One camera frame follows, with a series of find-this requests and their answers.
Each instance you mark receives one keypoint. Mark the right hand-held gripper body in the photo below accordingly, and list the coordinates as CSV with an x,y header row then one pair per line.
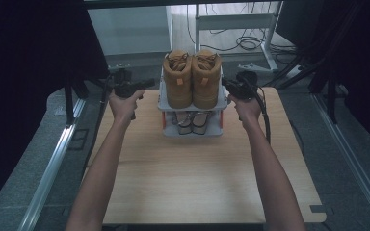
x,y
246,85

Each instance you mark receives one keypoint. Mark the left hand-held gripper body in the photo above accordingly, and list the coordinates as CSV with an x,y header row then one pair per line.
x,y
123,85

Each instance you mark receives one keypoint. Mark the tan suede boot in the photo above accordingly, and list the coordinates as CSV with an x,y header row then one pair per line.
x,y
206,86
178,86

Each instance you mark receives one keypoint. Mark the white two-tier shoe rack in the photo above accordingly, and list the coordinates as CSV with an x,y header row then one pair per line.
x,y
215,128

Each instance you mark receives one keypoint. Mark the silver high-heel sandal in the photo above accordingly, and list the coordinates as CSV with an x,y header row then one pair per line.
x,y
200,123
183,123

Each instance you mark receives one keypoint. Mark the person's left hand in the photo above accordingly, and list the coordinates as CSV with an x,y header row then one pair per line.
x,y
123,107

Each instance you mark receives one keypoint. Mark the person's right hand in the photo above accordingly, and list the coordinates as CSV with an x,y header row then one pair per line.
x,y
249,112

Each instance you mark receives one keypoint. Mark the white power strip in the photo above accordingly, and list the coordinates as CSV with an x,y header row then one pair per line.
x,y
294,72

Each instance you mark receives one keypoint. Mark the grey partition panel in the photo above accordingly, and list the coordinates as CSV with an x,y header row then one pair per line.
x,y
128,30

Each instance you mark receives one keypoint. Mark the black metal stand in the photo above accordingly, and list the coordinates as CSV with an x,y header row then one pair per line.
x,y
332,96
69,102

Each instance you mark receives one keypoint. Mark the dark curtain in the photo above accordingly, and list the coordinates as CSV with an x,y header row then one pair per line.
x,y
366,64
22,80

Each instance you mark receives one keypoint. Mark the black rectangular floor frame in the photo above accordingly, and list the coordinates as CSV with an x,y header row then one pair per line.
x,y
80,132

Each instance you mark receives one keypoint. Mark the white metal desk frame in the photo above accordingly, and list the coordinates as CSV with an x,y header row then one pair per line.
x,y
234,21

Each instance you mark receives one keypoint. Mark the aluminium rail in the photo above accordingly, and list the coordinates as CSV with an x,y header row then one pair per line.
x,y
347,154
49,173

